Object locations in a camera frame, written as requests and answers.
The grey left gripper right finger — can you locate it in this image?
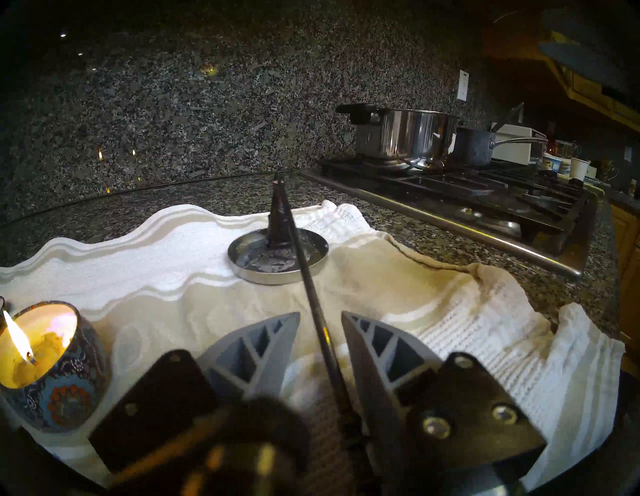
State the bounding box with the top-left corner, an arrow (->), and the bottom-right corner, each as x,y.
341,311 -> 547,496

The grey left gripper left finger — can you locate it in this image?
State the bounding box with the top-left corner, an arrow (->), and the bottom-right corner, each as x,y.
87,312 -> 302,476

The black long-handled candle snuffer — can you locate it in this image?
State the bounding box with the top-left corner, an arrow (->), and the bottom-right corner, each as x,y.
266,172 -> 371,451

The patterned candle bowl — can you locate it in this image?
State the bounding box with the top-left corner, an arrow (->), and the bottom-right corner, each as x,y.
0,300 -> 108,433

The white beige striped towel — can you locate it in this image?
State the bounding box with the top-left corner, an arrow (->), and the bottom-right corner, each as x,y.
0,200 -> 626,493

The round silver tin dish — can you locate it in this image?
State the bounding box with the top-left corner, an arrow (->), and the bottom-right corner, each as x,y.
227,227 -> 330,286

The yellow wood base cabinet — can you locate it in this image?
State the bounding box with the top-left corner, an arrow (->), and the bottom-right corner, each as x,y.
610,204 -> 640,368

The black gas cooktop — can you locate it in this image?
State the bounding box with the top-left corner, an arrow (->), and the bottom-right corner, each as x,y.
300,155 -> 601,281

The dark grey saucepan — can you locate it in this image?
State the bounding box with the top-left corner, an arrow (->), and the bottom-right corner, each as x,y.
452,126 -> 548,167

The white box appliance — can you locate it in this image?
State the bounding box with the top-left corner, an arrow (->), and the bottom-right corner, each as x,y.
492,123 -> 548,166

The stainless steel cooking pot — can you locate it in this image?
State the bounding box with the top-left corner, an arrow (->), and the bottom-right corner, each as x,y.
336,103 -> 461,168

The black utensil handle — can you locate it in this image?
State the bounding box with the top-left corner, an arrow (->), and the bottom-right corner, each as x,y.
492,102 -> 525,132

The yellow wood wall cabinet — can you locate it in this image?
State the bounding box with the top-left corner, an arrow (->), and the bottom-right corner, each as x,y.
545,30 -> 640,132

